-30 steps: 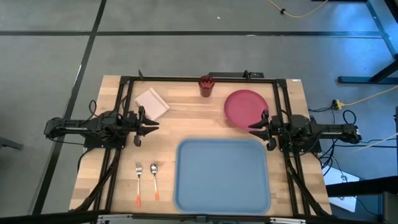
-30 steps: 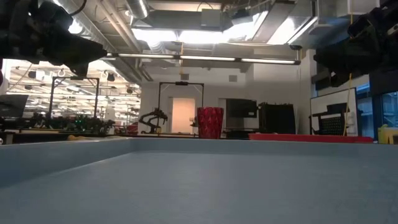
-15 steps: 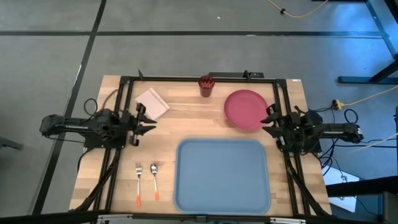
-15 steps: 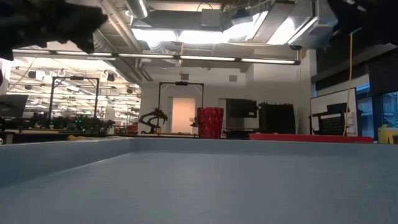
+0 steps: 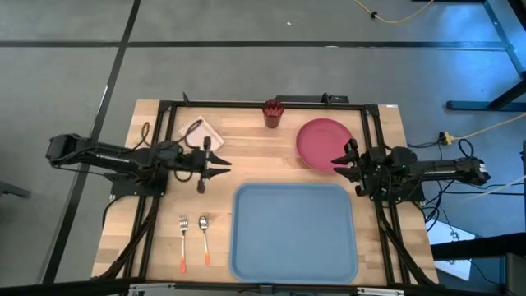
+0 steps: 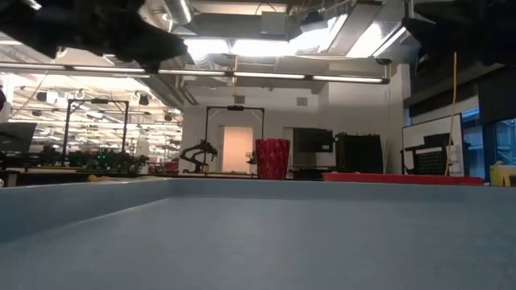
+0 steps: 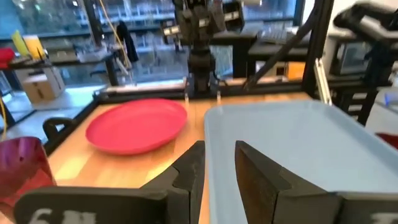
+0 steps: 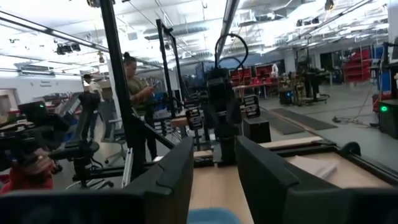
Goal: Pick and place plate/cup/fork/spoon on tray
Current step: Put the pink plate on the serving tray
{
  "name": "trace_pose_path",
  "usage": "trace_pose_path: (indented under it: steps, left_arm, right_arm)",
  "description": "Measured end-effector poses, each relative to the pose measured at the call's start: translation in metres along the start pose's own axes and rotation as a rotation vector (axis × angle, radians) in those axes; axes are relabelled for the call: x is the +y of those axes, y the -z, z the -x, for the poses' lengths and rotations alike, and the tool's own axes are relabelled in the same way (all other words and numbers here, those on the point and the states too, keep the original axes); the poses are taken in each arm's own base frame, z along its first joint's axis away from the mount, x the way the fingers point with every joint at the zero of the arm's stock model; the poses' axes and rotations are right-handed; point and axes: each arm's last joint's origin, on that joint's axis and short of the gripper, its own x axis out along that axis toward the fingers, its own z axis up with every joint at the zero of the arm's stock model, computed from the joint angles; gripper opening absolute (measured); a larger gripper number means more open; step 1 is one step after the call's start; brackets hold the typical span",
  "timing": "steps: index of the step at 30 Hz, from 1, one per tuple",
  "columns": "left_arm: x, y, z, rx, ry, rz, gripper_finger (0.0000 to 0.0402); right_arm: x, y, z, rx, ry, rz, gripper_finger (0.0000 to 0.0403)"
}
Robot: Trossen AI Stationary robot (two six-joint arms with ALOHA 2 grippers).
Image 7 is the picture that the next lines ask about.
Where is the orange yellow bottle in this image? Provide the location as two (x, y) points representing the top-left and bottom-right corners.
(23, 34), (46, 60)

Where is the red plastic plate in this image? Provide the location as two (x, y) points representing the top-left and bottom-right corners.
(85, 98), (188, 156)

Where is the shiny purple red cup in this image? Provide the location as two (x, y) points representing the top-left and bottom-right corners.
(0, 136), (57, 223)

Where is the black hanging garment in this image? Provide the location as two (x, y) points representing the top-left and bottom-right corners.
(116, 20), (140, 63)

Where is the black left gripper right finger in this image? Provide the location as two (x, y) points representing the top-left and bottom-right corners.
(235, 140), (340, 224)

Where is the orange box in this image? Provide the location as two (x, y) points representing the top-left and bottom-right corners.
(284, 61), (307, 80)

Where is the cardboard box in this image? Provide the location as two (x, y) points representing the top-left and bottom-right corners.
(22, 67), (66, 104)

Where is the light blue plastic tray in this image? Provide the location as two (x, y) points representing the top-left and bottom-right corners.
(203, 99), (398, 224)

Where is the grey monitor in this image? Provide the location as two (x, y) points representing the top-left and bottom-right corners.
(329, 40), (374, 76)

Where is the red object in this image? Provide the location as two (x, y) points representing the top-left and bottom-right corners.
(0, 47), (16, 70)

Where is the yellow cable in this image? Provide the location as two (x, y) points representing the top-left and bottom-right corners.
(98, 0), (134, 82)

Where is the yellow green bottle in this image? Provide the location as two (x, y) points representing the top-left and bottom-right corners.
(11, 30), (30, 58)

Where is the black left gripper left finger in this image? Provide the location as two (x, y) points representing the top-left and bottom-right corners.
(141, 140), (206, 224)

